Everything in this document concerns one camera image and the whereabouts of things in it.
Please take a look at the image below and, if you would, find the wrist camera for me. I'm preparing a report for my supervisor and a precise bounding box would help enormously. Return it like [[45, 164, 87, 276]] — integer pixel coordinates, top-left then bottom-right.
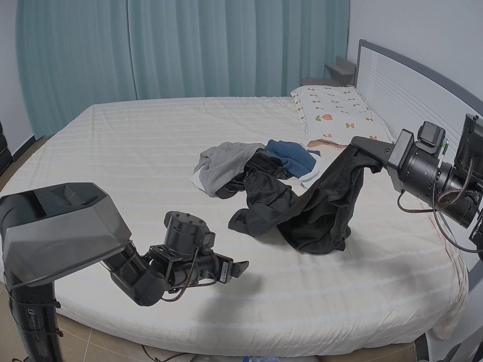
[[197, 232, 216, 257], [417, 121, 447, 156]]

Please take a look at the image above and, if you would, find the black T-shirt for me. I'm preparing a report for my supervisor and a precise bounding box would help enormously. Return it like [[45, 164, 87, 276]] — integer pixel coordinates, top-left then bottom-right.
[[228, 144, 383, 255]]

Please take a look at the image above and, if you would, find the white printed pillow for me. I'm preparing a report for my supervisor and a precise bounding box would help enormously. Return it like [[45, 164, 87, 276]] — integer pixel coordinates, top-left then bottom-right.
[[291, 84, 391, 146]]

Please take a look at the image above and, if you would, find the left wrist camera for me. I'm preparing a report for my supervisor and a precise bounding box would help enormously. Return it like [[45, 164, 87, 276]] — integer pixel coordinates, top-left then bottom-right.
[[197, 232, 216, 257]]

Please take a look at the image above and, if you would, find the black chest of drawers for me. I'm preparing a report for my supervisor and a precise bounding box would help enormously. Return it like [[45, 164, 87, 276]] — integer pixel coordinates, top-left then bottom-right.
[[0, 121, 16, 176]]

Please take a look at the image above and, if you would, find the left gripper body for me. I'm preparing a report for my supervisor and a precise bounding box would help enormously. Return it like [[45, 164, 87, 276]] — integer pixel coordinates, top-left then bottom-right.
[[175, 253, 234, 287]]

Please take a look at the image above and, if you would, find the bed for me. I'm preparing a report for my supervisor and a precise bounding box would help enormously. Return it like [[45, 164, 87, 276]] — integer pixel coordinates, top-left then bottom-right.
[[0, 39, 483, 358]]

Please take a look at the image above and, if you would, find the blue-green curtain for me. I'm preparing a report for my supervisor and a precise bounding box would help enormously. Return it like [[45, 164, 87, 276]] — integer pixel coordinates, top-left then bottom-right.
[[15, 0, 131, 139], [128, 0, 351, 100]]

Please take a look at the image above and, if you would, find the pile of clothes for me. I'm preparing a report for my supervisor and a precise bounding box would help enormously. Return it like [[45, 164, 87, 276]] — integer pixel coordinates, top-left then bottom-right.
[[190, 140, 327, 199]]

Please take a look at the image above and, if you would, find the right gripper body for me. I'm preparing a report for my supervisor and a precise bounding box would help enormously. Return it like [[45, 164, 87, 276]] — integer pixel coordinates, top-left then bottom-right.
[[389, 128, 454, 205]]

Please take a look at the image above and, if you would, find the grey bedside table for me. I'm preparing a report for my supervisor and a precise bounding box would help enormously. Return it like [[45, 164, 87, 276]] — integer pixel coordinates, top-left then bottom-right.
[[302, 56, 357, 88]]

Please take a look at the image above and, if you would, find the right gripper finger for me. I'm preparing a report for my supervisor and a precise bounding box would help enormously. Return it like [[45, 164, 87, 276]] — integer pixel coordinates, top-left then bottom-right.
[[351, 136, 395, 169]]

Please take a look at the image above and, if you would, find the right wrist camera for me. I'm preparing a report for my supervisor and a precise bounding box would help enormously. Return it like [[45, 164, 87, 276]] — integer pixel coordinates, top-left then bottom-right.
[[417, 121, 447, 156]]

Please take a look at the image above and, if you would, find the thin black cable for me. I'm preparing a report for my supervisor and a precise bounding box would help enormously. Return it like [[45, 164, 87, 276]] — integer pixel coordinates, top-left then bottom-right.
[[141, 343, 169, 362]]

